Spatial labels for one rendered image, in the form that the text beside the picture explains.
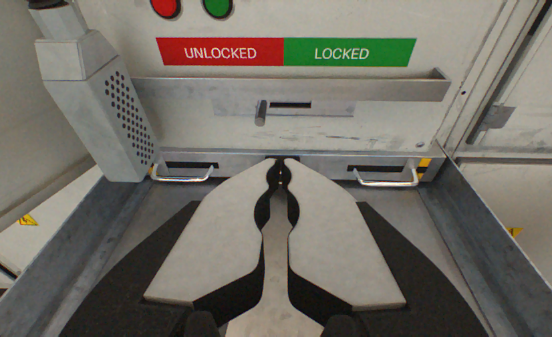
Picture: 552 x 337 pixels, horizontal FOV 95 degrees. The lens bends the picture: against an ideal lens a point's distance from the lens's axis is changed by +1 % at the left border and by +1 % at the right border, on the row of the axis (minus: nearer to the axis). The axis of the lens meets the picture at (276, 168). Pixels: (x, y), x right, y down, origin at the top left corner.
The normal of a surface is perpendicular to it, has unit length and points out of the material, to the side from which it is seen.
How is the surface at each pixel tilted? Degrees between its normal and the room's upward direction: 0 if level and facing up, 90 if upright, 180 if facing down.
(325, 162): 94
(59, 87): 94
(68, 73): 64
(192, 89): 94
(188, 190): 0
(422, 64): 94
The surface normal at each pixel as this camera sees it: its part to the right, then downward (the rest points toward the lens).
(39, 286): 1.00, 0.02
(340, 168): -0.04, 0.69
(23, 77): 0.94, 0.22
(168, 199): 0.00, -0.76
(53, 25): 0.35, 0.65
